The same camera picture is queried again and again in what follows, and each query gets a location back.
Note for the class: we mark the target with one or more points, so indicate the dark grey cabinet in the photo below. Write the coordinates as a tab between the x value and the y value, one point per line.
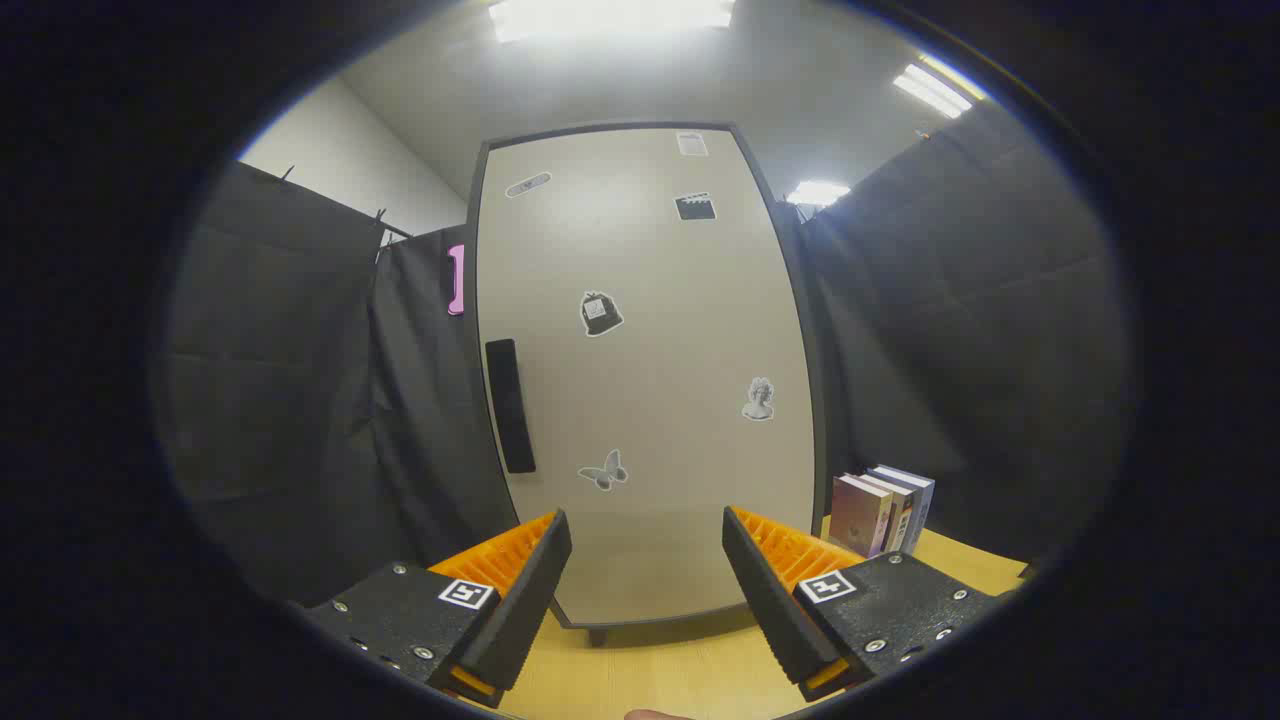
472	300

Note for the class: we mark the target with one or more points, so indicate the large ceiling light panel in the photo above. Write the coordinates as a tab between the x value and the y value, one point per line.
610	15

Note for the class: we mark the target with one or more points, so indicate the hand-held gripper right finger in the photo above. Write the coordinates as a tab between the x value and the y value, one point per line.
770	600

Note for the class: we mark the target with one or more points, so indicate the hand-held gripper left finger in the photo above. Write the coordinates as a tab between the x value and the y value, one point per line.
525	600

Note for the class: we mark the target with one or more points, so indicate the black backdrop cloth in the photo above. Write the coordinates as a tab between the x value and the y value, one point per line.
280	400

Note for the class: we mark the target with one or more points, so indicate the blue cover book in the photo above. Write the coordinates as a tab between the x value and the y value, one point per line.
922	500

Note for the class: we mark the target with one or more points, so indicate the pink cover book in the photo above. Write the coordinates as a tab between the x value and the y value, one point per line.
857	515

